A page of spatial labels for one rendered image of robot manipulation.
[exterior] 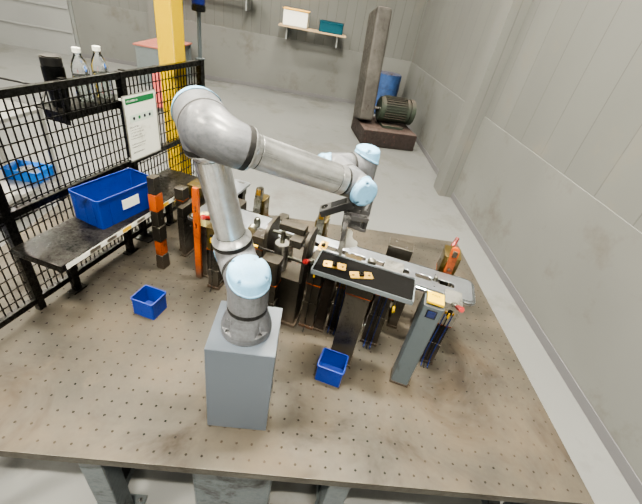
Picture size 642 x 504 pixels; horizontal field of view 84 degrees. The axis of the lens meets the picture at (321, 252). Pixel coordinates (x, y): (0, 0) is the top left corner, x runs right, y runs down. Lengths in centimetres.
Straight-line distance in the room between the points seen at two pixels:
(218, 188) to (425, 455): 113
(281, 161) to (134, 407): 103
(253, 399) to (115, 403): 51
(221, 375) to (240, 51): 868
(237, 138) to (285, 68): 858
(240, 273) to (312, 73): 849
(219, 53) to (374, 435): 890
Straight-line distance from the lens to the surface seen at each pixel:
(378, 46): 669
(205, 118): 77
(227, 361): 110
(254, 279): 95
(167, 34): 226
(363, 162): 107
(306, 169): 83
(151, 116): 208
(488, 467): 158
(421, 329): 137
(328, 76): 929
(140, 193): 179
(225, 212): 97
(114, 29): 1032
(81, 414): 153
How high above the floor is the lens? 194
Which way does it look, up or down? 35 degrees down
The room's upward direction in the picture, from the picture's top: 11 degrees clockwise
